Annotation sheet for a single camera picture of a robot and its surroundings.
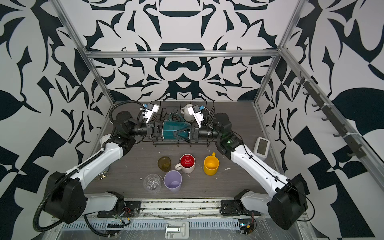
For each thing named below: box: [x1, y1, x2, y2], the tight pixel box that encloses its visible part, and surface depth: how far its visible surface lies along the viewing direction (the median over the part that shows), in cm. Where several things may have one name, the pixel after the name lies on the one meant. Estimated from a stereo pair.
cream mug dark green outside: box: [162, 112, 191, 140], surface depth 60 cm
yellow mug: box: [203, 152, 220, 176], surface depth 84 cm
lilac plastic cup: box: [163, 170, 183, 193], surface depth 76 cm
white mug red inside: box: [174, 153, 196, 174], surface depth 85 cm
